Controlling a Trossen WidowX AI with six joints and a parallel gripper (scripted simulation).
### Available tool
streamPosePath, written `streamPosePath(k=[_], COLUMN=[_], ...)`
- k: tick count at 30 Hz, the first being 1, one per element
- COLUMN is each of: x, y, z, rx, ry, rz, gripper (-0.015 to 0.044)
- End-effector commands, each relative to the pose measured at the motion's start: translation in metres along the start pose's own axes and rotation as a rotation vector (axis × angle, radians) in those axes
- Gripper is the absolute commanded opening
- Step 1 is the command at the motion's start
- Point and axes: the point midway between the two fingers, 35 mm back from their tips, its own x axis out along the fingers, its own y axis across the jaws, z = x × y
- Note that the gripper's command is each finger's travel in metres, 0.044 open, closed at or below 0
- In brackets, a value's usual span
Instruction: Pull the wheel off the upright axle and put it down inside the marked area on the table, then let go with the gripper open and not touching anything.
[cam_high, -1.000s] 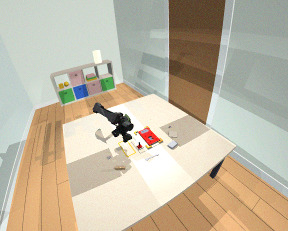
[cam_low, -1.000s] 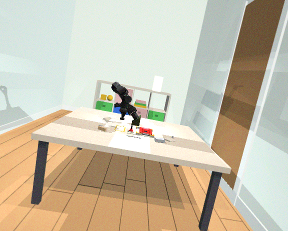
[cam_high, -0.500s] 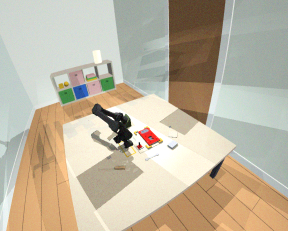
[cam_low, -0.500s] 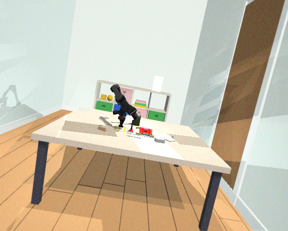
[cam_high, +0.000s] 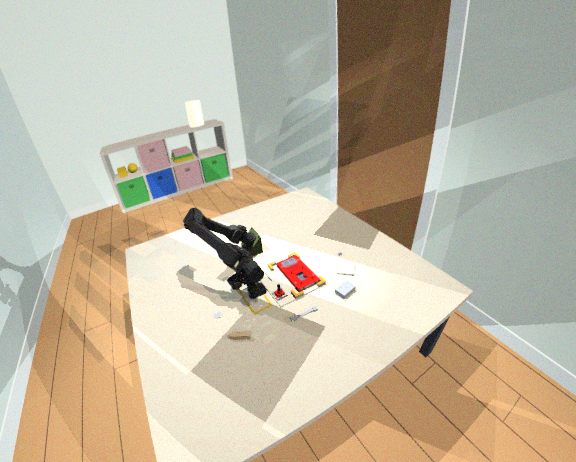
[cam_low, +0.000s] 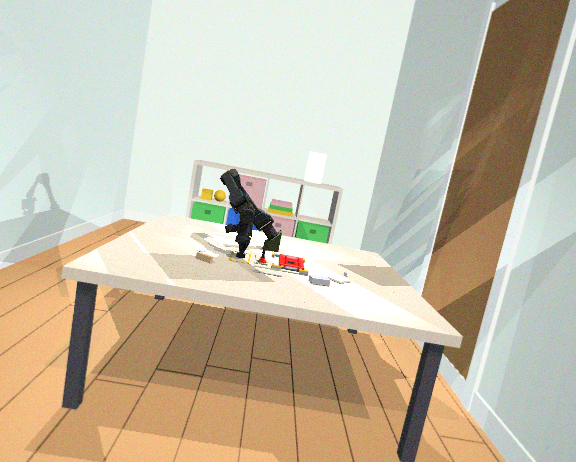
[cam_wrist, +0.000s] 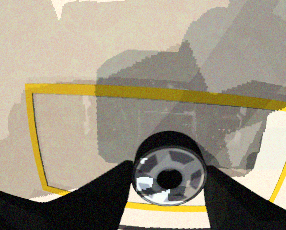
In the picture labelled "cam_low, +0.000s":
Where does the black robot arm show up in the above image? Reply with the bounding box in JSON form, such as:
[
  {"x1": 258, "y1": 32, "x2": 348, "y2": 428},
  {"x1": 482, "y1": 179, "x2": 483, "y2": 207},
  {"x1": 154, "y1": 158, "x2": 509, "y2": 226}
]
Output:
[{"x1": 220, "y1": 169, "x2": 279, "y2": 241}]

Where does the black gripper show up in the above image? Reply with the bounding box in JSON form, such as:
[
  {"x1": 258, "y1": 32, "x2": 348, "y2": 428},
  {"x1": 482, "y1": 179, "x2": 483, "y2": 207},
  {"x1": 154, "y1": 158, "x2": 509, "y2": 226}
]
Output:
[{"x1": 235, "y1": 220, "x2": 254, "y2": 256}]

